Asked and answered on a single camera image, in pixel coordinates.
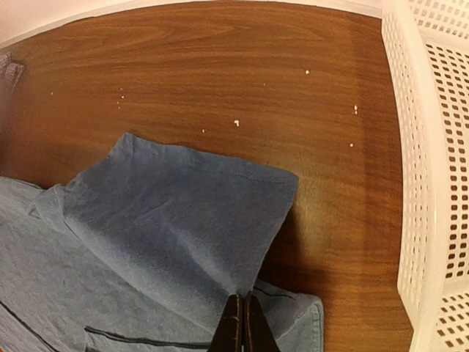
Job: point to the blue checked shirt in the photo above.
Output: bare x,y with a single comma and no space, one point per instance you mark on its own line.
11,72

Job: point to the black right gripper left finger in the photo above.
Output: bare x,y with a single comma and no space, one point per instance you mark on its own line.
228,336

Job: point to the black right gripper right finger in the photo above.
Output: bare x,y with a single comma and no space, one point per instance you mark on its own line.
257,335

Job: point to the white plastic laundry basket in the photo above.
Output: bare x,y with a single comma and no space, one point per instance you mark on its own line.
426,43

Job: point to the blue grey cloth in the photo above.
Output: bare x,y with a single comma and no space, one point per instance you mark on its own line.
141,251

